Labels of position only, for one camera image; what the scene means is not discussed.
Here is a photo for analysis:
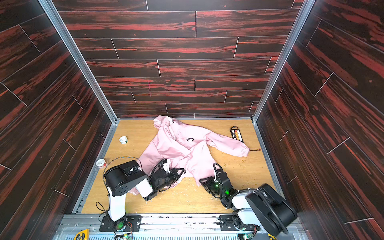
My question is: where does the aluminium corner post left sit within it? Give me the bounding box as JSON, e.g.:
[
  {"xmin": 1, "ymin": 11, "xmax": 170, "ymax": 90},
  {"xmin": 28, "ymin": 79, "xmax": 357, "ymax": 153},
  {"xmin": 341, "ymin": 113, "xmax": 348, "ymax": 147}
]
[{"xmin": 38, "ymin": 0, "xmax": 118, "ymax": 125}]

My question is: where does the aluminium corner post right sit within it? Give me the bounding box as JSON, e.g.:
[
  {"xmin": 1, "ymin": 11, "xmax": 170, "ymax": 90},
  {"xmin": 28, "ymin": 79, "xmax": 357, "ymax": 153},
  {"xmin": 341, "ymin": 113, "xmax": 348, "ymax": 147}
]
[{"xmin": 253, "ymin": 0, "xmax": 316, "ymax": 126}]

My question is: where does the aluminium front rail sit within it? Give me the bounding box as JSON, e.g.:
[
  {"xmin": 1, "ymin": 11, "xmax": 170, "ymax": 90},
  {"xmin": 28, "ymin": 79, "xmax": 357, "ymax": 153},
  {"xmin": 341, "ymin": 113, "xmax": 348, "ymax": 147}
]
[{"xmin": 53, "ymin": 213, "xmax": 310, "ymax": 240}]

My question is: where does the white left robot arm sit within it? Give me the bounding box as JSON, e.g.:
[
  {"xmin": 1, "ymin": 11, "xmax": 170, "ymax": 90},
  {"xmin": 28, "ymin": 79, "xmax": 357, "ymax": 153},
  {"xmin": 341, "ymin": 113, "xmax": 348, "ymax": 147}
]
[{"xmin": 100, "ymin": 157, "xmax": 186, "ymax": 233}]

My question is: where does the small white tape roll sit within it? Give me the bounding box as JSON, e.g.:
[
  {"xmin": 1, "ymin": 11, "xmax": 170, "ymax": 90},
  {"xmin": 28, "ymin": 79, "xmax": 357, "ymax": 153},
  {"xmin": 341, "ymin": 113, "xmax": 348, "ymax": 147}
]
[{"xmin": 119, "ymin": 136, "xmax": 128, "ymax": 145}]

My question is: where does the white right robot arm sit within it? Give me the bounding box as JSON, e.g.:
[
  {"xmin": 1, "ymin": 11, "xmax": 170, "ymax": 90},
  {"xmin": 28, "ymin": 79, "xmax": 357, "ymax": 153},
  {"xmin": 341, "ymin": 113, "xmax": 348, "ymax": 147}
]
[{"xmin": 199, "ymin": 163, "xmax": 298, "ymax": 240}]

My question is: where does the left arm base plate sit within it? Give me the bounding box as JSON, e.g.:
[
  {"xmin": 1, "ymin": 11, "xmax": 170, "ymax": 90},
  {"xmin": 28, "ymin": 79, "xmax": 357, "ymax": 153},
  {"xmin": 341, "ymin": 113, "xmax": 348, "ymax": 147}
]
[{"xmin": 99, "ymin": 214, "xmax": 142, "ymax": 233}]

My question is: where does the pink zip jacket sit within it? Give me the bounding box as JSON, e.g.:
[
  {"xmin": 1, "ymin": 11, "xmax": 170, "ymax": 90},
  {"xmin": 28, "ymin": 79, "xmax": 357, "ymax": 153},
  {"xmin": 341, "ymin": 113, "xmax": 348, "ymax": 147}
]
[{"xmin": 139, "ymin": 116, "xmax": 250, "ymax": 186}]

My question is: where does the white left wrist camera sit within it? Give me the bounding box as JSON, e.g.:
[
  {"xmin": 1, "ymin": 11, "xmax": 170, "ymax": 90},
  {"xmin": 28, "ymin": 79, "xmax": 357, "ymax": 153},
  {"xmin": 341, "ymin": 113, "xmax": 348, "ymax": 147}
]
[{"xmin": 163, "ymin": 159, "xmax": 171, "ymax": 174}]

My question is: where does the aluminium corner post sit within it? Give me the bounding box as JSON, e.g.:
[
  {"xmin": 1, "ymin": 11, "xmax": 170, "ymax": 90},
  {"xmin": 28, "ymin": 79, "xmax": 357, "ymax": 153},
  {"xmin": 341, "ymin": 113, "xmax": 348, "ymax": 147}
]
[
  {"xmin": 38, "ymin": 0, "xmax": 118, "ymax": 125},
  {"xmin": 253, "ymin": 0, "xmax": 316, "ymax": 126}
]

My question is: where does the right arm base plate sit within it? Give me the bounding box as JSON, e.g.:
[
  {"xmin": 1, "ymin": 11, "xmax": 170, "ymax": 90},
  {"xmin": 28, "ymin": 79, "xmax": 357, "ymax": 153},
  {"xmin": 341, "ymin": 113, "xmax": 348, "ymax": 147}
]
[{"xmin": 216, "ymin": 215, "xmax": 260, "ymax": 232}]

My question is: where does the yellow tape measure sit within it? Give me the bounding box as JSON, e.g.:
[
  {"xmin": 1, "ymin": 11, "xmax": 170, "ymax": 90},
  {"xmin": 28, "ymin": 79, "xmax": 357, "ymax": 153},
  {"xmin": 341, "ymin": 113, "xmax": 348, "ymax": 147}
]
[{"xmin": 74, "ymin": 229, "xmax": 90, "ymax": 240}]

